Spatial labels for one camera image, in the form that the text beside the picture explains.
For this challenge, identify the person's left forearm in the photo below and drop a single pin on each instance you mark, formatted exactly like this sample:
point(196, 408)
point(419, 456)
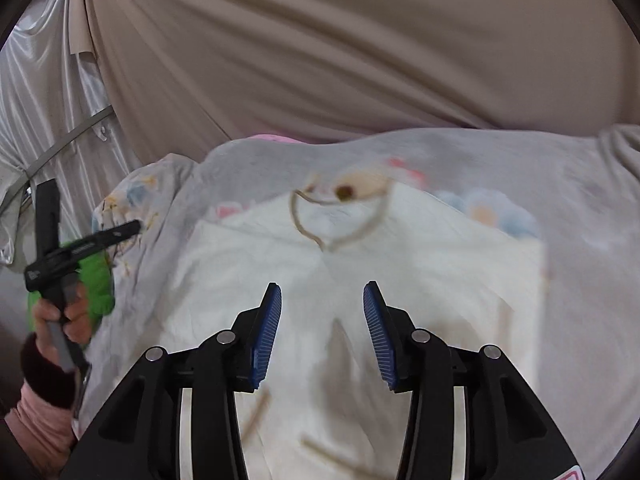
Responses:
point(42, 410)

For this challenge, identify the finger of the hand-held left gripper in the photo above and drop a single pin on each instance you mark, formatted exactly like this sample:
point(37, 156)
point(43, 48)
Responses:
point(112, 234)
point(48, 215)

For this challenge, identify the pink cloth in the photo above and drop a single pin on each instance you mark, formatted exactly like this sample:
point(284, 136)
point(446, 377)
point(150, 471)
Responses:
point(272, 138)

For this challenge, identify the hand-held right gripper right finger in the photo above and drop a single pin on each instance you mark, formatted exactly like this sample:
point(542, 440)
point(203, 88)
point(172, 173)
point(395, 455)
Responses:
point(377, 330)

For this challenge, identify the grey printed fleece blanket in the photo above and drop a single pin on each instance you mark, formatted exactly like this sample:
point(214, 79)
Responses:
point(590, 270)

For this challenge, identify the silver satin curtain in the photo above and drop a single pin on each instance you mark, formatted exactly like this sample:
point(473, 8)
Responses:
point(45, 85)

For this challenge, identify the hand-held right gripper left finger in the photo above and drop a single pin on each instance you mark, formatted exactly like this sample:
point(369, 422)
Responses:
point(267, 330)

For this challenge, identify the person's left hand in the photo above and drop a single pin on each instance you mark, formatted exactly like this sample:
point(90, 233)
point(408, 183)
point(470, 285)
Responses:
point(75, 317)

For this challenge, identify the pale floral printed sheet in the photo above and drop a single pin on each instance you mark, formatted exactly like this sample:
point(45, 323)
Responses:
point(135, 195)

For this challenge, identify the grey metal rod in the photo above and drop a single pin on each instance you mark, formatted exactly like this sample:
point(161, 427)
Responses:
point(67, 137)

